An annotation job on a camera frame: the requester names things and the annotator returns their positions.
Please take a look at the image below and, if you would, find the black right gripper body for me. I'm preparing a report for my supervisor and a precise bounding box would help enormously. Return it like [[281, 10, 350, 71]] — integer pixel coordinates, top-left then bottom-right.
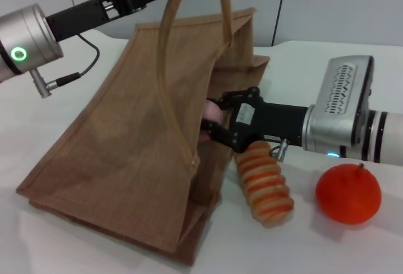
[[229, 97, 308, 154]]

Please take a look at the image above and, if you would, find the pink peach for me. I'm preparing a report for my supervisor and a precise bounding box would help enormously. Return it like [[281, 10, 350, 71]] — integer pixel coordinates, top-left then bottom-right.
[[200, 98, 226, 144]]

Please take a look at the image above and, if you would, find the right arm cable plug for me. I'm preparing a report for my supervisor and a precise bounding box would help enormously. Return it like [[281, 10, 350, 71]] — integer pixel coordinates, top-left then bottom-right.
[[267, 138, 291, 162]]

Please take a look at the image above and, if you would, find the dark vertical wall strip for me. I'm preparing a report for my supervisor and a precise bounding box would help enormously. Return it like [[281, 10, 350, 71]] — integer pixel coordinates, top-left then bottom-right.
[[270, 0, 290, 47]]

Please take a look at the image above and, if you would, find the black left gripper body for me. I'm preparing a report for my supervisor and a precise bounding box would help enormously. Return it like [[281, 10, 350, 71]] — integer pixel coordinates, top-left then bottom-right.
[[45, 0, 152, 42]]

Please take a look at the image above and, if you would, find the brown jute handbag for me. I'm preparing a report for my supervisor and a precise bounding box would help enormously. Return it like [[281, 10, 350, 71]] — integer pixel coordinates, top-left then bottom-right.
[[15, 0, 271, 267]]

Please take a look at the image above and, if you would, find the orange persimmon with stem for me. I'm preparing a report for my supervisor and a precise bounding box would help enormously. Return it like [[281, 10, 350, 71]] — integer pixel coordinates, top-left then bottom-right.
[[315, 163, 382, 225]]

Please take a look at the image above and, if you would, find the orange striped bread loaf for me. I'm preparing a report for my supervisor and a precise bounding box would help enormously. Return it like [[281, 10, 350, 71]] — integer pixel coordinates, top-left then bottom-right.
[[234, 140, 296, 226]]

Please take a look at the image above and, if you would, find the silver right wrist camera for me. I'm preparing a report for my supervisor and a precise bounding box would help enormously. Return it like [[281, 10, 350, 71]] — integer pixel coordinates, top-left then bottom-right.
[[315, 55, 376, 146]]

